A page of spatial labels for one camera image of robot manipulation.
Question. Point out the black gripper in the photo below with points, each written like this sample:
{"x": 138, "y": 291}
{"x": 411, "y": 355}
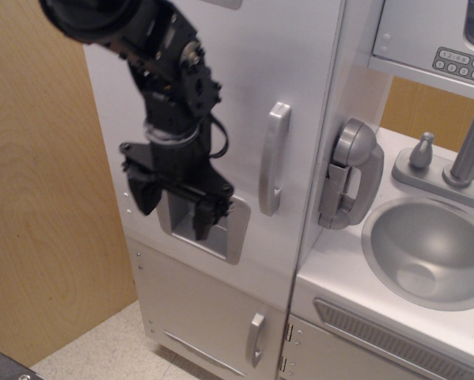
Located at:
{"x": 184, "y": 170}

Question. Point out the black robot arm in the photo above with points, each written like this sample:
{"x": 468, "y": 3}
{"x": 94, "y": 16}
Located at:
{"x": 166, "y": 61}

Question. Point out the dark object bottom left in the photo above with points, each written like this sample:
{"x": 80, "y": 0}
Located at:
{"x": 12, "y": 370}

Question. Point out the silver toy faucet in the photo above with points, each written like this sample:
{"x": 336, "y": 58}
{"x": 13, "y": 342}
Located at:
{"x": 461, "y": 173}

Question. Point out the white toy kitchen cabinet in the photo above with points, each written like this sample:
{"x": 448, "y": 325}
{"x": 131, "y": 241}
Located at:
{"x": 332, "y": 264}

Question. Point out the silver toy telephone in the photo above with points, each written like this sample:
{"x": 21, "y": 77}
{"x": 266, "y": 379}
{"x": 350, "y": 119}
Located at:
{"x": 353, "y": 177}

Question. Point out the white toy fridge door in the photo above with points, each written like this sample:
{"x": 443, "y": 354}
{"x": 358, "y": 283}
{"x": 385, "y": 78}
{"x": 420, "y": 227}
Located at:
{"x": 262, "y": 53}

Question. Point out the silver freezer door handle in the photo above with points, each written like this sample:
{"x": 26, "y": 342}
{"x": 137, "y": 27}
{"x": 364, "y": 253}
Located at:
{"x": 253, "y": 353}

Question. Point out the white lower freezer door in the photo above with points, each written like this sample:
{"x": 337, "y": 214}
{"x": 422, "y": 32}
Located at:
{"x": 201, "y": 318}

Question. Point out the silver faucet knob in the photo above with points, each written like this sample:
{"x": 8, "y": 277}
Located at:
{"x": 422, "y": 154}

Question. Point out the silver fridge door handle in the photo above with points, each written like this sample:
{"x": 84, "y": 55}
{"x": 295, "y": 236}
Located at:
{"x": 278, "y": 125}

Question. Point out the toy microwave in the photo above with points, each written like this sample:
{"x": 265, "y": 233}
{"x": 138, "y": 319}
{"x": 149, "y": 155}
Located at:
{"x": 434, "y": 36}

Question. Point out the silver oven vent panel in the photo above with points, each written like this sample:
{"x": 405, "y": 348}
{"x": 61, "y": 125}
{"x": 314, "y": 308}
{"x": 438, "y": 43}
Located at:
{"x": 391, "y": 345}

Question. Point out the silver ice dispenser panel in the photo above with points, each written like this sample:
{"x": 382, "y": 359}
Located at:
{"x": 225, "y": 239}

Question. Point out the silver toy sink bowl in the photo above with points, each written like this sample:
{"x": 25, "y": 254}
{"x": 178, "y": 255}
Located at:
{"x": 423, "y": 250}

